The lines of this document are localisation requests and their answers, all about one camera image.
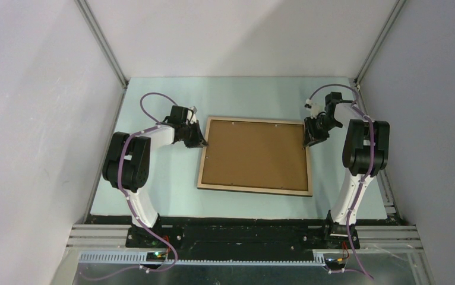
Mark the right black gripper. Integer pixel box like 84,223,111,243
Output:
304,115,342,147

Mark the brown cardboard backing board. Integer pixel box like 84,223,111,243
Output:
200,120,309,192

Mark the wooden picture frame with glass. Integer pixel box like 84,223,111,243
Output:
197,116,314,198

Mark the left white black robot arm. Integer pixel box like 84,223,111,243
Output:
102,106,208,248

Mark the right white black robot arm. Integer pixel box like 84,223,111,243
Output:
303,92,390,248

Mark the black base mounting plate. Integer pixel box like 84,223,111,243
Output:
125,226,359,261

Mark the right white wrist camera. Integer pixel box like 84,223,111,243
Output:
305,99,324,119

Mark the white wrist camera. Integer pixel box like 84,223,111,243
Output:
305,99,324,119
187,106,198,125

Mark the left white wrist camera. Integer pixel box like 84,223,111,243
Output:
187,106,198,125

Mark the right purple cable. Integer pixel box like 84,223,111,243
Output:
308,83,376,279

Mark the grey slotted cable duct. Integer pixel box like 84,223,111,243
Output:
78,251,326,267

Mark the left aluminium corner post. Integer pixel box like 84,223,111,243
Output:
74,0,129,89

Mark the aluminium corner post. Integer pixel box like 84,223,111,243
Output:
354,0,407,85
74,0,129,89

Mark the aluminium front rail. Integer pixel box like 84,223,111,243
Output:
67,224,423,255

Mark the right aluminium corner post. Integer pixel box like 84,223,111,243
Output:
354,0,407,85

